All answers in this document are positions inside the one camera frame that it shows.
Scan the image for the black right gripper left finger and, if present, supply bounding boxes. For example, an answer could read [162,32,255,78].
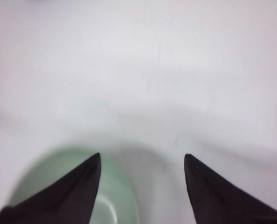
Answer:
[0,153,101,224]

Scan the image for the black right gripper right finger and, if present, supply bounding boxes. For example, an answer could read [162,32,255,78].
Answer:
[184,154,277,224]

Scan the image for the green bowl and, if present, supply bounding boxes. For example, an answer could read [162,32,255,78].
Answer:
[8,147,140,224]

